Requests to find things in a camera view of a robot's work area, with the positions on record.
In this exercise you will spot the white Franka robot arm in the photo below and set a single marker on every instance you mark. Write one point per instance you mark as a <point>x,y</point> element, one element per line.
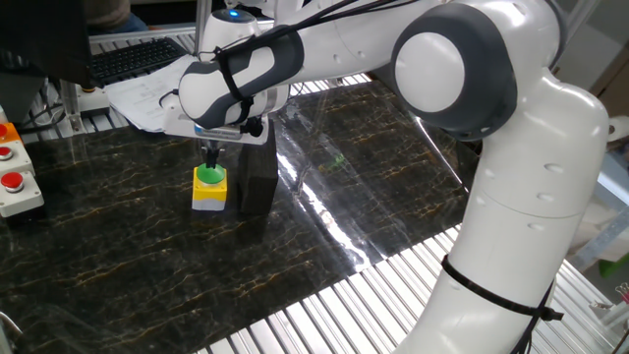
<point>516,172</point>

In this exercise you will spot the silver wrist camera blue caps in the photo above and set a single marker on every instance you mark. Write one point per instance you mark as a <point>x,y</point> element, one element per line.
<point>216,133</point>

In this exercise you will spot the large white red-button box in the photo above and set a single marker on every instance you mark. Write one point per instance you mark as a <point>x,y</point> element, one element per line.
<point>19,199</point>

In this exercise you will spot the aluminium profile post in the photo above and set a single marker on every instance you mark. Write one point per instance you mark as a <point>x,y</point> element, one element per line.
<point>202,24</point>

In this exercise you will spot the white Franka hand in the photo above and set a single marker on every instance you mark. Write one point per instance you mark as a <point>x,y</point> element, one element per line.
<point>172,118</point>

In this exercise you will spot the dark marble pattern mat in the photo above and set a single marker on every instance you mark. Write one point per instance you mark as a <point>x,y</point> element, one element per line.
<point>147,246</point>

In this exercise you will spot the short aluminium bracket post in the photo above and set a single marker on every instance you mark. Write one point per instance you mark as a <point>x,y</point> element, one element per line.
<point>70,108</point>

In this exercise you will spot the white printed paper stack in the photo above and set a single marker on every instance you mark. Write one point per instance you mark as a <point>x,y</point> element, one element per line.
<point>142,96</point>

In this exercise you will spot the person in brown top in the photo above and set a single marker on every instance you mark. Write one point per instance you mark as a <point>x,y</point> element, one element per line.
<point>105,12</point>

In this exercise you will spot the yellow box green push button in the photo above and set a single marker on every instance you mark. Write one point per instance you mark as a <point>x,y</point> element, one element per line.
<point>210,192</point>

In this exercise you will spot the black computer keyboard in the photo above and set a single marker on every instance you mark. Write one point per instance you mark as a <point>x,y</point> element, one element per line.
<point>130,59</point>

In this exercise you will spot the black computer monitor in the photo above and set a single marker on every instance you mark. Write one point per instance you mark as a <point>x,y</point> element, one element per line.
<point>44,34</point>

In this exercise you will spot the small white red-button box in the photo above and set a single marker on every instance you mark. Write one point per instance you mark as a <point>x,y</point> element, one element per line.
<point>15,159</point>

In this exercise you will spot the orange button box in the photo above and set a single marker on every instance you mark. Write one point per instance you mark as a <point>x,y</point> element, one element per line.
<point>9,134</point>

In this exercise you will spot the green plastic piece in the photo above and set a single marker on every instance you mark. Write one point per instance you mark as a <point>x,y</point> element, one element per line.
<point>614,265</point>

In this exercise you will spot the black foam block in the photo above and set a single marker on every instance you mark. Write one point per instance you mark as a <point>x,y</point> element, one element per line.
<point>258,177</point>

